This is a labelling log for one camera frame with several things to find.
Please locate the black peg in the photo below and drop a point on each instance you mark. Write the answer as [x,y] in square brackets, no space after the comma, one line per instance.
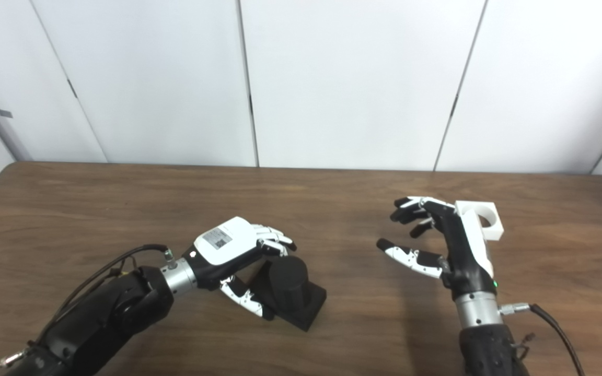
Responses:
[290,292]

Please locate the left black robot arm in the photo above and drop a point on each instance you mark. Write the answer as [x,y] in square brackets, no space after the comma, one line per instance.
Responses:
[102,318]

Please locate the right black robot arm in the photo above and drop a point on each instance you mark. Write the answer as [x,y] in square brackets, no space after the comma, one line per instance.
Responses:
[489,344]

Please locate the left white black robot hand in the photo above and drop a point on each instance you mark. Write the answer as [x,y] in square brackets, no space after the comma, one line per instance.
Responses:
[225,243]

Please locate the white square piece with hole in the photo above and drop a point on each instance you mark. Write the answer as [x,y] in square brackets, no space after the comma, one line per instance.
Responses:
[494,230]

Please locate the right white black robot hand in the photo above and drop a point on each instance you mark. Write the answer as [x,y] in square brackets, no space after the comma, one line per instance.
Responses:
[463,261]

